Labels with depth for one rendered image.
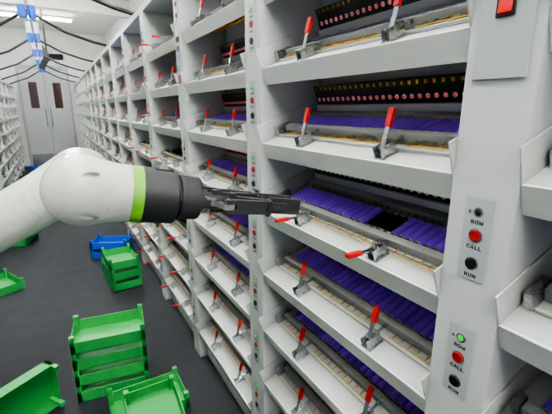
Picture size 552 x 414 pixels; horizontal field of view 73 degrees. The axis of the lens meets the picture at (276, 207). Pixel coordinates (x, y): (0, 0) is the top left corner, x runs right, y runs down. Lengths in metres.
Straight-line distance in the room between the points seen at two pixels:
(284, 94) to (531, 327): 0.80
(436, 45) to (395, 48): 0.08
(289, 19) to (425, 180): 0.66
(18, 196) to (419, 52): 0.68
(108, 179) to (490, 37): 0.55
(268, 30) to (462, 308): 0.82
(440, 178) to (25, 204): 0.67
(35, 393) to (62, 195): 1.51
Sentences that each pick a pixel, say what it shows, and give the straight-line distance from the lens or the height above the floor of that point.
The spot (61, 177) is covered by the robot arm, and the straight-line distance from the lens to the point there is 0.60.
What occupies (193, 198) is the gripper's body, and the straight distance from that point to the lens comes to 0.63.
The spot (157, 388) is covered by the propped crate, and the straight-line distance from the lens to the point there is 1.81.
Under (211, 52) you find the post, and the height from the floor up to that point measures 1.48.
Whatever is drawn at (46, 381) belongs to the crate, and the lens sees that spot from 2.04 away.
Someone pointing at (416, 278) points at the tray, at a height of 0.96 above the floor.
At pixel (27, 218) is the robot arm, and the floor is 1.07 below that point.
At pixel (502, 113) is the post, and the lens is 0.57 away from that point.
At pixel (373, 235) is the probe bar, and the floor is 0.99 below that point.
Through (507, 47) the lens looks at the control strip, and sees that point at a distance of 0.58.
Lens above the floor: 1.24
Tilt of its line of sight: 15 degrees down
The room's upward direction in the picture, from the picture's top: straight up
